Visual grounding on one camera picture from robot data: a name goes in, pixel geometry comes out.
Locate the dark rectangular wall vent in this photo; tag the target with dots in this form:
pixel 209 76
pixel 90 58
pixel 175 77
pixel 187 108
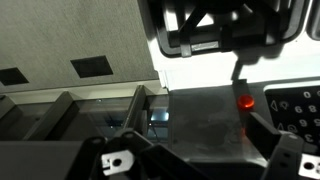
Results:
pixel 11 76
pixel 91 66

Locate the grey transparent microwave door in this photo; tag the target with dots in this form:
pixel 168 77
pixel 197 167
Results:
pixel 203 123

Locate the black toy burner grate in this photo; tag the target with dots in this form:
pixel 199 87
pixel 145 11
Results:
pixel 233 20

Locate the glass window with dark frame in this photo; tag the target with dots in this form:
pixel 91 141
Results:
pixel 83 116

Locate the black microwave number keypad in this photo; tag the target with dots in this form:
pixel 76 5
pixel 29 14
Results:
pixel 300 110

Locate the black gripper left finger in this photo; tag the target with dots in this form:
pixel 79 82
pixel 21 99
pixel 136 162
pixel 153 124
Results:
pixel 133 160

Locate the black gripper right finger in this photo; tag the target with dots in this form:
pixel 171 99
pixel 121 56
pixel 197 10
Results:
pixel 283 156

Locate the round orange microwave button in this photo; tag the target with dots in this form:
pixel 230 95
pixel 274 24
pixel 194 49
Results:
pixel 246 101

